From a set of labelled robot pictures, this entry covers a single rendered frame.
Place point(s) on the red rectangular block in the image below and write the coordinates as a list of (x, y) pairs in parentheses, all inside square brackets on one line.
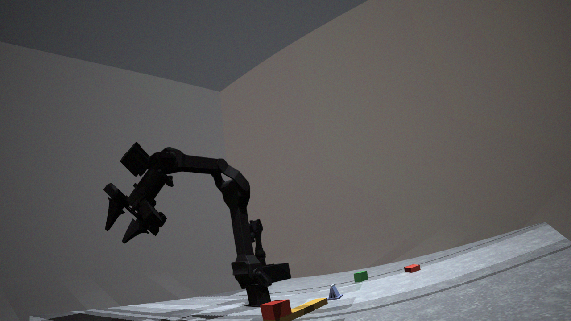
[(412, 268)]

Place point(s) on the green cube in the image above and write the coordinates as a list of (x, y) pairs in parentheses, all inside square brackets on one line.
[(360, 276)]

